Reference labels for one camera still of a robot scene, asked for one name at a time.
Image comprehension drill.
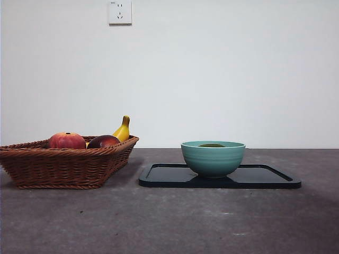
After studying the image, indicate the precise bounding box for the teal ceramic bowl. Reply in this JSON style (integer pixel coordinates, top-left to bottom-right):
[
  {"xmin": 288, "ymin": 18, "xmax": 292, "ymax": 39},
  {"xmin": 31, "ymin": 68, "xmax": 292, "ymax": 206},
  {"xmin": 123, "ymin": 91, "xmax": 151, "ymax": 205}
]
[{"xmin": 180, "ymin": 140, "xmax": 246, "ymax": 179}]

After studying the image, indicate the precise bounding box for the yellow banana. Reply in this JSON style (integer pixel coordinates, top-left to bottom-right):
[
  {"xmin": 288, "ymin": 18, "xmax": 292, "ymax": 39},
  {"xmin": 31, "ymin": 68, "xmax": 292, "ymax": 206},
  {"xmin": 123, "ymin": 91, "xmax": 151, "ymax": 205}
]
[{"xmin": 85, "ymin": 115, "xmax": 130, "ymax": 148}]

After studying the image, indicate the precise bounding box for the dark rectangular tray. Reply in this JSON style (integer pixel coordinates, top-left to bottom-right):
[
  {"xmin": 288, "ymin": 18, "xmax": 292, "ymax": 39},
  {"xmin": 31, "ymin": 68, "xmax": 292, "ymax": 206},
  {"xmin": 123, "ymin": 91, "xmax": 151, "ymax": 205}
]
[{"xmin": 138, "ymin": 162, "xmax": 302, "ymax": 189}]

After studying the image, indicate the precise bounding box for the orange-red peach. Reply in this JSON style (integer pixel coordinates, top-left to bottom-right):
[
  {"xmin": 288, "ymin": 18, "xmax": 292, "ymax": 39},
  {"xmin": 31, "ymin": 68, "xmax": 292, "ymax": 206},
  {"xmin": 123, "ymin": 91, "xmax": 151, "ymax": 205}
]
[{"xmin": 48, "ymin": 132, "xmax": 87, "ymax": 149}]

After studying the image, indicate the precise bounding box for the brown wicker basket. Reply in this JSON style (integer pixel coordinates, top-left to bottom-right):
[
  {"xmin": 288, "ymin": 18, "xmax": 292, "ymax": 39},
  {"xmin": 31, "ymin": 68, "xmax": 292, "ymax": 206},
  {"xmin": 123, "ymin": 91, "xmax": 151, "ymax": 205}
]
[{"xmin": 0, "ymin": 135, "xmax": 140, "ymax": 189}]

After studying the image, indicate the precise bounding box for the white wall socket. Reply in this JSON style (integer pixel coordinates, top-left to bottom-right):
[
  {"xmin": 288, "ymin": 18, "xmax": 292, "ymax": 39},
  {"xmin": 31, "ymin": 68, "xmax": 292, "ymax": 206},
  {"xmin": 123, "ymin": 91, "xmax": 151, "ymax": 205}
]
[{"xmin": 108, "ymin": 0, "xmax": 132, "ymax": 26}]

